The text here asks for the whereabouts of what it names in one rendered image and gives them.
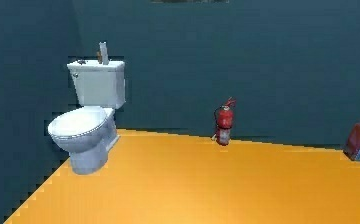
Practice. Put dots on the white toilet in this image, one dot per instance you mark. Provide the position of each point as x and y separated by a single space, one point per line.
94 86

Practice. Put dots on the red fire extinguisher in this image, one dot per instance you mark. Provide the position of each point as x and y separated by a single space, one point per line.
224 120

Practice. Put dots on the grey spray bottle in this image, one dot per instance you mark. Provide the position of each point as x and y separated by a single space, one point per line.
104 54

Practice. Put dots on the small dark flat object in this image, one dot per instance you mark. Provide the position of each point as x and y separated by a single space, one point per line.
81 62

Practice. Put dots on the red and blue box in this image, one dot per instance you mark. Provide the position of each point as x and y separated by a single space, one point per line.
359 140

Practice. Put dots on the dark framed wall picture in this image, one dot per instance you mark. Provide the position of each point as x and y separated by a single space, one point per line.
189 1

